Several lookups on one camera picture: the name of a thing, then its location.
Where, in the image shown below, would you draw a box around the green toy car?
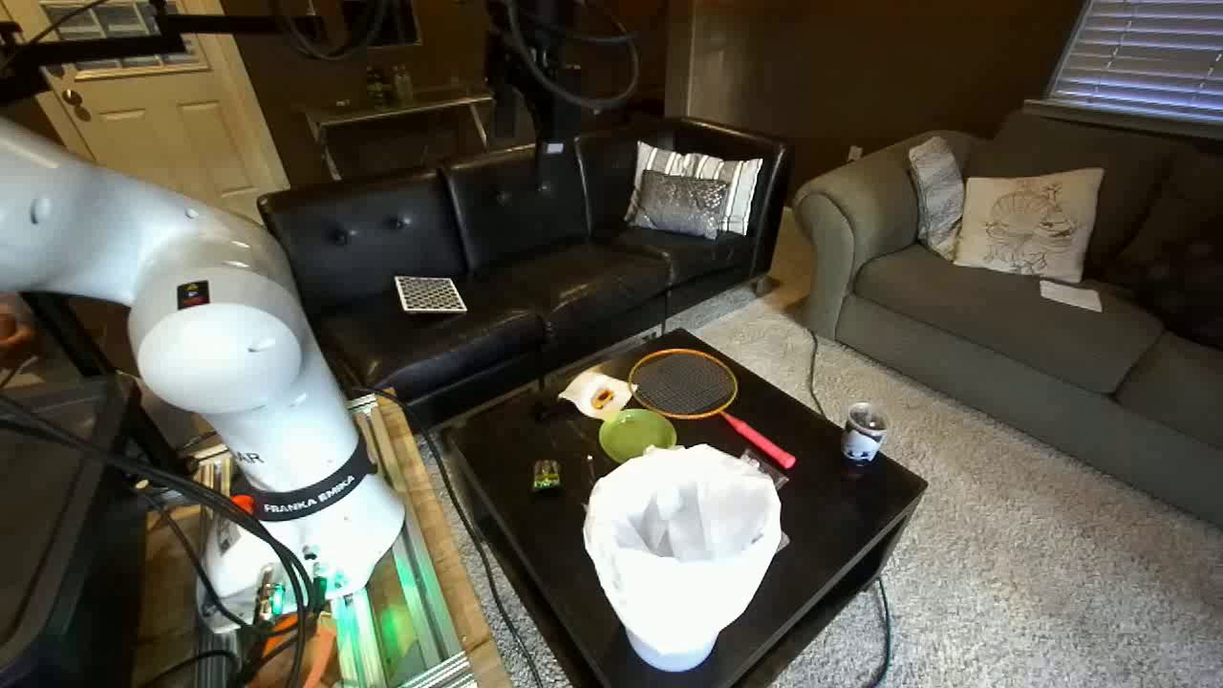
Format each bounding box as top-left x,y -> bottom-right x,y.
531,459 -> 562,495

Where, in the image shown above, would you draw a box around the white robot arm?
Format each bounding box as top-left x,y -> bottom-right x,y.
0,122 -> 404,593

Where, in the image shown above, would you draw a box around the crumpled paper wrapper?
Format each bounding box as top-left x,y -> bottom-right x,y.
562,370 -> 634,421

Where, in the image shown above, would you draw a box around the orange badminton racket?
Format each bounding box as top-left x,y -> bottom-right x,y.
628,348 -> 796,472

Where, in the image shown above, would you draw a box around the green bowl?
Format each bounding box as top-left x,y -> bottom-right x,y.
601,410 -> 678,463

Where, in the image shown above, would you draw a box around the black coffee table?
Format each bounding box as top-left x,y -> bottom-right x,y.
441,331 -> 925,688

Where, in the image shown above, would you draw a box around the grey shiny cushion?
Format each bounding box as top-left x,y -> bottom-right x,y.
631,173 -> 731,239

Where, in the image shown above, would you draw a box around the black leather sofa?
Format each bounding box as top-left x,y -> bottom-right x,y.
260,119 -> 786,424

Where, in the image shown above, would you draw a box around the white bag lined bin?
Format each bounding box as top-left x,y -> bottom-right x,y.
581,443 -> 785,673

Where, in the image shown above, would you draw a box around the white striped cushion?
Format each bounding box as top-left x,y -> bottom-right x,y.
628,146 -> 763,240

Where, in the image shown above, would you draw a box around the silver drink can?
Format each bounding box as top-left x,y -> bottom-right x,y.
841,401 -> 885,463

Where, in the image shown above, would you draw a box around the grey patterned cushion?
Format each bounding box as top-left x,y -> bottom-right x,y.
906,139 -> 968,262

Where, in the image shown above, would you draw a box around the white paper on sofa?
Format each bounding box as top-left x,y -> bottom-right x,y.
1040,281 -> 1105,314

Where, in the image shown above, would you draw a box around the cream printed cushion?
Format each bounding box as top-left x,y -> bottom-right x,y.
955,170 -> 1105,283

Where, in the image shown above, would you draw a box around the white door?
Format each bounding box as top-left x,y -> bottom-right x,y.
0,0 -> 285,220

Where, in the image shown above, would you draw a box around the grey fabric sofa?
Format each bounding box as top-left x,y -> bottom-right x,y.
792,111 -> 1223,527

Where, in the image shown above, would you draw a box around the window blinds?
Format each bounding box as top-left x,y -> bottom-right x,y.
1047,0 -> 1223,128

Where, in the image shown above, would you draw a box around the black cable on carpet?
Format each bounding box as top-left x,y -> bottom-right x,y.
800,320 -> 826,418

